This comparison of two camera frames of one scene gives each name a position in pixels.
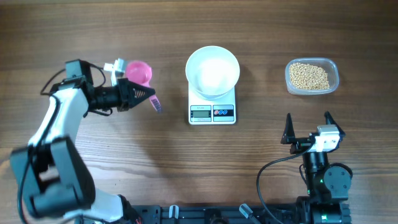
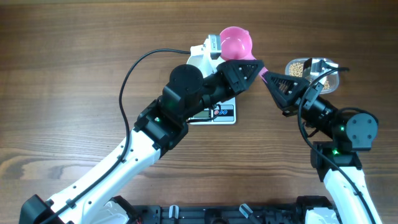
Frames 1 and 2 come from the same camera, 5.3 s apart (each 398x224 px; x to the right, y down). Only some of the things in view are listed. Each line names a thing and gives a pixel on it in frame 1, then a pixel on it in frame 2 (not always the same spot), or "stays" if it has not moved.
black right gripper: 300,144 -> 295,89
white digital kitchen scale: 203,111 stays
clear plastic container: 311,76 stays
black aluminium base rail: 270,213 stays
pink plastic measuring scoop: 139,72 -> 236,43
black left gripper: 127,91 -> 231,74
